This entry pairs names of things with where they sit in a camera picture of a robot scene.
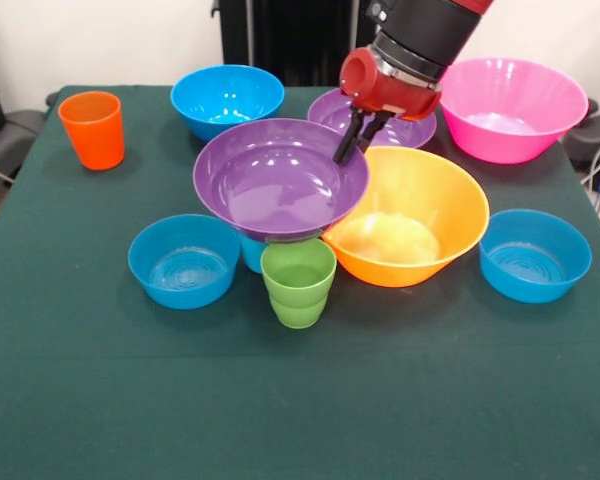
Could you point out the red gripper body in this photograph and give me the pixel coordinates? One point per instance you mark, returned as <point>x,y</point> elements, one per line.
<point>400,95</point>

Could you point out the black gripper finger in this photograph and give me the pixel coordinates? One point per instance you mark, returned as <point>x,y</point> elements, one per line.
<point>372,132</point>
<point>350,137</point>

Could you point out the purple plastic bowl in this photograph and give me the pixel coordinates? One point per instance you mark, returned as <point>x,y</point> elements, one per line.
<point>330,110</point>
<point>275,185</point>

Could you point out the light blue plastic cup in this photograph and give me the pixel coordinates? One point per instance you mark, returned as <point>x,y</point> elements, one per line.
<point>252,255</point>

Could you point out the shallow blue plastic bowl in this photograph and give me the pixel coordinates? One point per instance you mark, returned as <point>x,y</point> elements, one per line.
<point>535,260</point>
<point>185,265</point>

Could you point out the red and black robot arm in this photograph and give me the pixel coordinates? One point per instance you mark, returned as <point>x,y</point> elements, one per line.
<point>430,30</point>

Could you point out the orange plastic bowl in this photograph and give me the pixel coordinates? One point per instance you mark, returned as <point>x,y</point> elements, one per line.
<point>430,215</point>

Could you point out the pink plastic bowl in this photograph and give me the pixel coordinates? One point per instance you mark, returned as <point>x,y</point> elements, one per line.
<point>520,120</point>

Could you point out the deep blue plastic bowl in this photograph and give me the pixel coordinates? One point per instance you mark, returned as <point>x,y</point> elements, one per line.
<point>227,95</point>

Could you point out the green plastic cup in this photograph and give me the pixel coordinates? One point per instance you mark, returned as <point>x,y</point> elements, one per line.
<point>297,285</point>

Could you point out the black rounded equipment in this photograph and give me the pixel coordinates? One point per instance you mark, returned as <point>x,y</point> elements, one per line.
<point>597,135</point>

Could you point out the orange plastic cup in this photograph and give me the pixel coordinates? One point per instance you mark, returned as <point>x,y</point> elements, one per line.
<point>92,135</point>

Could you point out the dark green tablecloth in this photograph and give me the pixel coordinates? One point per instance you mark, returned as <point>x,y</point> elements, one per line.
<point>300,400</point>

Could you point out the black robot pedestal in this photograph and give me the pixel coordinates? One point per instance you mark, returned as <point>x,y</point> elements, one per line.
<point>300,40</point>

